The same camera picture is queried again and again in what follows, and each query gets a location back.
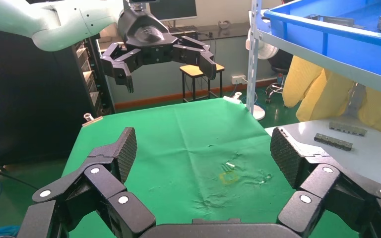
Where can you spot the black office chair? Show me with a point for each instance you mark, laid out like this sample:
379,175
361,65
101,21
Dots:
279,62

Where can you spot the yellow mesh bag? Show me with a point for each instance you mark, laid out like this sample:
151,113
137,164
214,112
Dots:
322,95

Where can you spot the green table cloth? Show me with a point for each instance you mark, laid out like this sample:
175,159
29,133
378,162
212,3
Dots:
184,138

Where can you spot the wooden stool with black legs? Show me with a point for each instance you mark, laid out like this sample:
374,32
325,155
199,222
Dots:
193,69

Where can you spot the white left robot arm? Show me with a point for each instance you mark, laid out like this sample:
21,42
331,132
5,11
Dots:
46,19

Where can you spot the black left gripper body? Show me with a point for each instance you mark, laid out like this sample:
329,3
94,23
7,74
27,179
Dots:
144,36

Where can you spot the silver binder clip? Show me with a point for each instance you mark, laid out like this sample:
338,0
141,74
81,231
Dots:
92,121
233,99

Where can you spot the small white tape scrap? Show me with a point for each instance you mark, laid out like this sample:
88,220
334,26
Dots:
230,164

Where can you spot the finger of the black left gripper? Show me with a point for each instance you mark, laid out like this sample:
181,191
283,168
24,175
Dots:
118,64
193,51

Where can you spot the black partition panel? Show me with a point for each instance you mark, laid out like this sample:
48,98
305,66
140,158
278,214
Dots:
29,98

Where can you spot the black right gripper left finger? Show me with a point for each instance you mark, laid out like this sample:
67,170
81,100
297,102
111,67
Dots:
108,184

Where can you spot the white metal shelf rack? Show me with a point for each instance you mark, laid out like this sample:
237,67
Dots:
308,54

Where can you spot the grey toothed metal bar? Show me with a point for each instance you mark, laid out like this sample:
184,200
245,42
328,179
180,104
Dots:
347,129
333,142

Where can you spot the blue plastic bin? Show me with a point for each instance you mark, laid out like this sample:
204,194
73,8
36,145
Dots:
351,49

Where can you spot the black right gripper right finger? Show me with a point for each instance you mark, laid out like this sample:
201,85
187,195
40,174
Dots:
325,187

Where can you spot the dark office desk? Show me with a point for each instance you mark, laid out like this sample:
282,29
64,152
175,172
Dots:
230,32

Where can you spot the white round base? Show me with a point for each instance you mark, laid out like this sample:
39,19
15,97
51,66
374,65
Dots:
259,113

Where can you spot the black drawer rack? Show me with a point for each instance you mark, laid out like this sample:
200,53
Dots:
93,82

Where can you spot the white wall power outlet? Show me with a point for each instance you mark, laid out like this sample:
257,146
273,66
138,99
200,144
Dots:
238,79

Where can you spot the black computer monitor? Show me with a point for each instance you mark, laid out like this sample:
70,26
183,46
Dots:
172,8

